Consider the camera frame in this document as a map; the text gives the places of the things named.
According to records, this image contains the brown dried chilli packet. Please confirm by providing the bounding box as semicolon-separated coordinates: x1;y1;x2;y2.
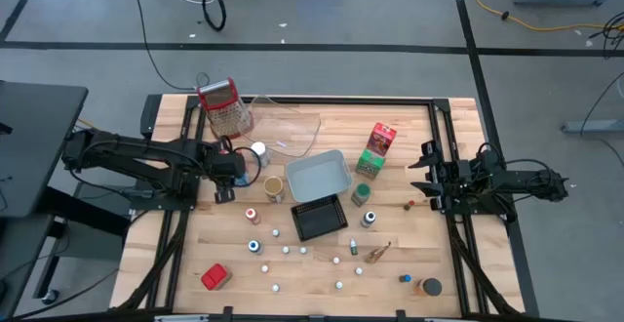
364;241;393;264

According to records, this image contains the silver aluminium rail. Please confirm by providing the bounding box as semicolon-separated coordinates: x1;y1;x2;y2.
154;314;211;322

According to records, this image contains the yellow extension cable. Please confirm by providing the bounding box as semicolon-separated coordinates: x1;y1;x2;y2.
474;0;610;33

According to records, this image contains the thin black floor cable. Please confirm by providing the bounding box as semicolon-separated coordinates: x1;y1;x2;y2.
578;70;624;167

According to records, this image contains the black aluminium table frame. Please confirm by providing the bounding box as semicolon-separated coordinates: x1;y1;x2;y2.
109;93;541;322

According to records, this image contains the black coiled cable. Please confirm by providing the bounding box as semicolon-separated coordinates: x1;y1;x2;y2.
201;0;228;33

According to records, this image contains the black cable bundle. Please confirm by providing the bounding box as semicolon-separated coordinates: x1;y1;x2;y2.
588;12;624;60

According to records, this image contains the red Froot Loops cereal box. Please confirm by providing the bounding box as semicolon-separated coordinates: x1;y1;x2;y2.
366;121;398;158

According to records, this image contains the white-lid spice jar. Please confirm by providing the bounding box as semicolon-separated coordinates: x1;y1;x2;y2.
250;141;271;169

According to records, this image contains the gold-lid jar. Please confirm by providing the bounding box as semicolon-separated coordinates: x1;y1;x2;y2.
263;175;286;204

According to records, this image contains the long black floor cable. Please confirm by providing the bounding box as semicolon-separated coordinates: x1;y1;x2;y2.
132;0;211;92

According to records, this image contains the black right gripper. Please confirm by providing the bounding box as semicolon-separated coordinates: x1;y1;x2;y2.
408;140;474;214

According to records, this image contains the green Apple Jacks cereal box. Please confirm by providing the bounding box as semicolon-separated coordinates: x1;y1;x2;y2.
354;148;386;181

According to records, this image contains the red block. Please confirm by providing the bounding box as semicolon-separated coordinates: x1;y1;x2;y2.
200;262;233;292

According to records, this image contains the black desk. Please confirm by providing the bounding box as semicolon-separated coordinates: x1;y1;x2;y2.
0;80;90;220

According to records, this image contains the green-lid spice jar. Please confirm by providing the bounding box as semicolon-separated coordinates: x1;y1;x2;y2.
350;181;372;208

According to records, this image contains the black mesh basket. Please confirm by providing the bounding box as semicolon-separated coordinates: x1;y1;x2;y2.
290;193;350;243

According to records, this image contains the grey plastic bin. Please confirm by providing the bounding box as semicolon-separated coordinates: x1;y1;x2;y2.
285;148;354;204

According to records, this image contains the black-lid orange spice jar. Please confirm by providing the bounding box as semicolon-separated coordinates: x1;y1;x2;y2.
412;277;444;298

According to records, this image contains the steel box grater red handle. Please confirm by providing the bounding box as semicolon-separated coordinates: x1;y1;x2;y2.
196;76;254;141

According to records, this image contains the black desk base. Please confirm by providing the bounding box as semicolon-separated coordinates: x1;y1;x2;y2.
31;182;136;308

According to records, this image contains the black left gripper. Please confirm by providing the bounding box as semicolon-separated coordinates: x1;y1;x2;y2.
202;135;249;205

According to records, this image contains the clear plastic bin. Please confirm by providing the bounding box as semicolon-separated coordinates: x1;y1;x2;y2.
238;95;323;160

